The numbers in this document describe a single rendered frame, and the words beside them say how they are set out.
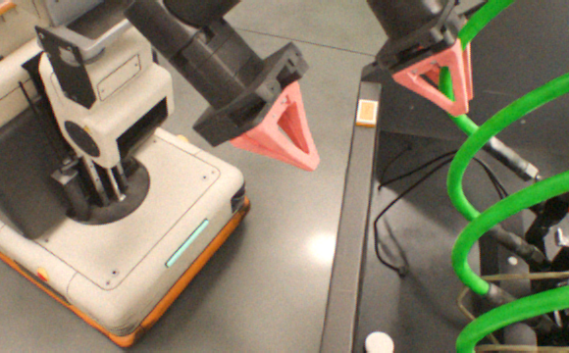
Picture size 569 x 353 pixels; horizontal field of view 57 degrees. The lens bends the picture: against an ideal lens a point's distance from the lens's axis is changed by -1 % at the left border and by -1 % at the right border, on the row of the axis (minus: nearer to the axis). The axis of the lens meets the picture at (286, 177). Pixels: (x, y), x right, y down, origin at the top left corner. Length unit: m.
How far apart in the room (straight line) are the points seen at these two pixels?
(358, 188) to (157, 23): 0.46
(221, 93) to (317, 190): 1.57
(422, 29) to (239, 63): 0.17
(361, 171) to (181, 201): 0.90
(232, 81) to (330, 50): 2.16
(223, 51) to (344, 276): 0.39
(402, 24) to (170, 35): 0.22
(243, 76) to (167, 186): 1.27
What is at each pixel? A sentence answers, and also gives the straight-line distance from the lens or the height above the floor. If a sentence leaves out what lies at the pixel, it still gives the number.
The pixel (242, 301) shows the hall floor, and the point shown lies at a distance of 1.74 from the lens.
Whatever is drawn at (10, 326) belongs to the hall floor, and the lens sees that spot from 1.91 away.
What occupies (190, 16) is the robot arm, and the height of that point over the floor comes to 1.36.
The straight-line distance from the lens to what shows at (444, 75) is 0.54.
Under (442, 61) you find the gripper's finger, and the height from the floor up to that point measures 1.26.
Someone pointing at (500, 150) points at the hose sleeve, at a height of 1.14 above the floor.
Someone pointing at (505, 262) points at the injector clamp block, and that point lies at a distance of 0.73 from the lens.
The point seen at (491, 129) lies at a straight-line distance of 0.48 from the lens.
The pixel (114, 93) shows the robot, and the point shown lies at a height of 0.81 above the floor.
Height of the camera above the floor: 1.57
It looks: 51 degrees down
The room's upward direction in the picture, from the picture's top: straight up
